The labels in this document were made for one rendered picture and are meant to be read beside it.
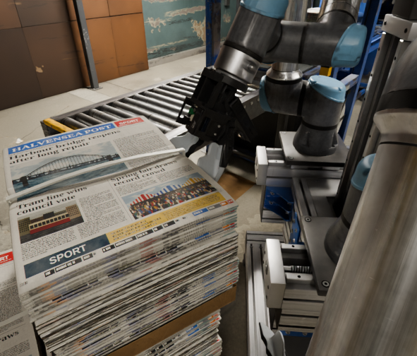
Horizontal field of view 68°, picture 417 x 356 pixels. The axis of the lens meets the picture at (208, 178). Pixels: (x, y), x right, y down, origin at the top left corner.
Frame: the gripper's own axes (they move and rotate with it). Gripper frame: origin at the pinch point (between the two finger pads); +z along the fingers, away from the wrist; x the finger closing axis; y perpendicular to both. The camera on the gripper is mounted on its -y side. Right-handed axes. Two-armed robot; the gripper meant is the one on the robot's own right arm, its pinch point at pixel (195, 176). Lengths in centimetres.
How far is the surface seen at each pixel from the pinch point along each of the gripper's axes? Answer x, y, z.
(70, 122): -89, -1, 22
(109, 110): -94, -18, 13
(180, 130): -56, -32, 4
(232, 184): -104, -129, 41
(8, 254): -16.5, 24.6, 32.5
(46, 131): -93, 5, 29
